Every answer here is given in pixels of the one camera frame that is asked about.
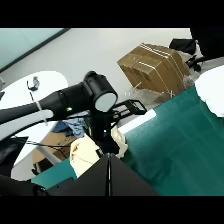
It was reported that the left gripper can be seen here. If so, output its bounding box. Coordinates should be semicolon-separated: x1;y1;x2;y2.
87;111;118;155

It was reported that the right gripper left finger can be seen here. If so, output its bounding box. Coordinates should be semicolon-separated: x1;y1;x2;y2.
47;153;109;197

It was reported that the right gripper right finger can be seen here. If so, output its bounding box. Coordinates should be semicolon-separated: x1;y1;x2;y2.
109;152;160;197

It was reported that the cream T-shirt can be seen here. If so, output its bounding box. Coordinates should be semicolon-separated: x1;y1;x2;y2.
69;126;130;178

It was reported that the blue garment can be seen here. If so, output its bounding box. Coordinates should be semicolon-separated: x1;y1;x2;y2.
54;114;89;139

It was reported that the white round table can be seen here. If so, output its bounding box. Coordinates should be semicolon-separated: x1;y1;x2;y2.
0;70;70;168

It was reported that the brown cardboard box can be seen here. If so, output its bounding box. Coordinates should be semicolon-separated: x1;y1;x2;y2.
117;42;192;102

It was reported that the white garment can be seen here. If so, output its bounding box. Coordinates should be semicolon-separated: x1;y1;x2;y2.
194;64;224;118

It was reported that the black office chair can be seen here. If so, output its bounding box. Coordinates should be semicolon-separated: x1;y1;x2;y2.
169;28;224;73

